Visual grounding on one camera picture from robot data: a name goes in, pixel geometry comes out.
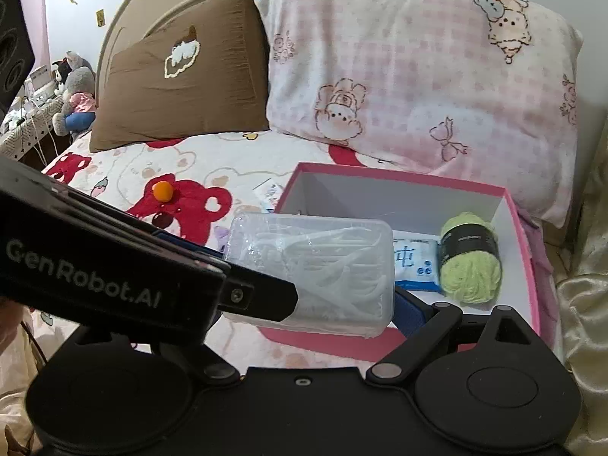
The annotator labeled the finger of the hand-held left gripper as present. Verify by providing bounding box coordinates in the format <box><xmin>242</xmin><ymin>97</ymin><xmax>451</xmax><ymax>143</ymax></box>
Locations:
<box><xmin>219</xmin><ymin>266</ymin><xmax>300</xmax><ymax>322</ymax></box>
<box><xmin>152</xmin><ymin>229</ymin><xmax>230</xmax><ymax>265</ymax></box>

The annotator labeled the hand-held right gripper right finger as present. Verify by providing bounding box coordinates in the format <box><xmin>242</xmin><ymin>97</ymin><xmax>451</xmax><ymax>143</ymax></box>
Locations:
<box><xmin>365</xmin><ymin>289</ymin><xmax>540</xmax><ymax>385</ymax></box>

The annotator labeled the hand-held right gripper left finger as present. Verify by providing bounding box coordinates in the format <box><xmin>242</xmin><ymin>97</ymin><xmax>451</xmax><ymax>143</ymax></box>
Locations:
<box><xmin>133</xmin><ymin>339</ymin><xmax>241</xmax><ymax>386</ymax></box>

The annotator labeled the blue white tissue pack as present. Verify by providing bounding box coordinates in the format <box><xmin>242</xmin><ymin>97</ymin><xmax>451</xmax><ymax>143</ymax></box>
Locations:
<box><xmin>392</xmin><ymin>230</ymin><xmax>445</xmax><ymax>293</ymax></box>

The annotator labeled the green yarn ball black label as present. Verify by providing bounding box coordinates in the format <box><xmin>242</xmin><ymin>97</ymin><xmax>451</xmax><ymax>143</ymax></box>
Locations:
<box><xmin>438</xmin><ymin>212</ymin><xmax>503</xmax><ymax>306</ymax></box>

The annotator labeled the clear plastic floss pick box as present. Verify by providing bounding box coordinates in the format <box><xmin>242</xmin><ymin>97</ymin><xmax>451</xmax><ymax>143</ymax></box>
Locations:
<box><xmin>222</xmin><ymin>213</ymin><xmax>397</xmax><ymax>340</ymax></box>

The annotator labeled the pink cardboard box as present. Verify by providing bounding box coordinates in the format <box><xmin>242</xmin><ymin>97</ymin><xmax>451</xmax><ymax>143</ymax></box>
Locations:
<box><xmin>259</xmin><ymin>161</ymin><xmax>542</xmax><ymax>374</ymax></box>

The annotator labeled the small white blue packet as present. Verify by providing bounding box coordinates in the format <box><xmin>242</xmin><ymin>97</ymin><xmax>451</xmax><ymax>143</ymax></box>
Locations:
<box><xmin>253</xmin><ymin>178</ymin><xmax>288</xmax><ymax>214</ymax></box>

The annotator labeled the bedside table with patterned cloth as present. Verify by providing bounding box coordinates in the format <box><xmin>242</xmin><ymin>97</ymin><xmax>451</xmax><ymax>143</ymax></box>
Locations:
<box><xmin>0</xmin><ymin>97</ymin><xmax>65</xmax><ymax>161</ymax></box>

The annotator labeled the brown pillow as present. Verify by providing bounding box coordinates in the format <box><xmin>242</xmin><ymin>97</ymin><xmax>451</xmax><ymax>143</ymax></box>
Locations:
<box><xmin>89</xmin><ymin>0</ymin><xmax>271</xmax><ymax>154</ymax></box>

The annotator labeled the beige satin cloth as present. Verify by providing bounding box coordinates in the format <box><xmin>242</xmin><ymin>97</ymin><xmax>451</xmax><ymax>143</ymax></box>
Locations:
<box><xmin>553</xmin><ymin>142</ymin><xmax>608</xmax><ymax>456</ymax></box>

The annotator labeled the grey plush toy pink dress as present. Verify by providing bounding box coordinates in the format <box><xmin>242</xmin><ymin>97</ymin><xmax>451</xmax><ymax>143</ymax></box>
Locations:
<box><xmin>52</xmin><ymin>66</ymin><xmax>98</xmax><ymax>135</ymax></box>

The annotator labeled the black white plush toy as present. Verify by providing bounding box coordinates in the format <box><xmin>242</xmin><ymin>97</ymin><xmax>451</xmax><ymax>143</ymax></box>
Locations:
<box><xmin>51</xmin><ymin>59</ymin><xmax>72</xmax><ymax>96</ymax></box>

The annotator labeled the pink checked cartoon pillow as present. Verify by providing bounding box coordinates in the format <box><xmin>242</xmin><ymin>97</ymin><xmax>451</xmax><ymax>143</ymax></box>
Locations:
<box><xmin>252</xmin><ymin>0</ymin><xmax>584</xmax><ymax>229</ymax></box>

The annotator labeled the beige bed headboard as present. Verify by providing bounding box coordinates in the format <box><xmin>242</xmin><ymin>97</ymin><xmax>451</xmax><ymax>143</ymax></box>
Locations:
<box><xmin>95</xmin><ymin>0</ymin><xmax>476</xmax><ymax>105</ymax></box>

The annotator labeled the pink curtain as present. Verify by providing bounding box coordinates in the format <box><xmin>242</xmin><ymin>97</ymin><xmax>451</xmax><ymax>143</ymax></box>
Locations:
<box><xmin>26</xmin><ymin>0</ymin><xmax>51</xmax><ymax>72</ymax></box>

